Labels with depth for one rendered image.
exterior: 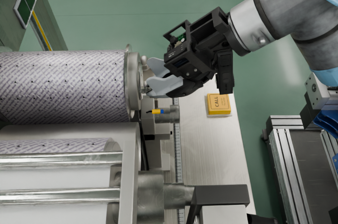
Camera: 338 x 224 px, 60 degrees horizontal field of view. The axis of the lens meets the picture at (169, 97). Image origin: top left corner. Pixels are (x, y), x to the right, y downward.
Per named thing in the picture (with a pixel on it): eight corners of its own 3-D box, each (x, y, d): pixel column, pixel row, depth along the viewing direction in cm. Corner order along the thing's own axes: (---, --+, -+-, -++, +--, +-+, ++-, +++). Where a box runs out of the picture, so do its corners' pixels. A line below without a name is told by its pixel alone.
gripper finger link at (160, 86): (129, 82, 54) (166, 58, 50) (151, 96, 58) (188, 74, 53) (129, 96, 52) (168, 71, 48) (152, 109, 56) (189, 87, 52)
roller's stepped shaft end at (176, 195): (210, 210, 38) (214, 204, 35) (164, 212, 38) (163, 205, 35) (207, 185, 40) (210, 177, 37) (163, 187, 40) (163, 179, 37)
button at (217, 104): (230, 114, 95) (231, 110, 93) (208, 115, 95) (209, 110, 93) (227, 96, 99) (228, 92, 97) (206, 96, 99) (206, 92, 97)
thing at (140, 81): (143, 75, 63) (143, 106, 60) (134, 75, 63) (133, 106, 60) (140, 54, 57) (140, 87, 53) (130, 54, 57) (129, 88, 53)
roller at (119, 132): (140, 192, 59) (134, 170, 49) (13, 195, 59) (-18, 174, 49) (141, 138, 66) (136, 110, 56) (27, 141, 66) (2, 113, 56)
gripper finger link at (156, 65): (131, 64, 57) (167, 43, 51) (152, 78, 60) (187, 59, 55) (129, 77, 55) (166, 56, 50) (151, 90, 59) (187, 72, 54)
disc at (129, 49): (131, 133, 55) (124, 57, 48) (128, 133, 55) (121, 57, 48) (137, 98, 68) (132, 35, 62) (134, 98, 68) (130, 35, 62)
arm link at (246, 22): (270, 15, 48) (282, 52, 43) (245, 29, 50) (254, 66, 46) (248, -15, 43) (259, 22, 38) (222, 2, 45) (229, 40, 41)
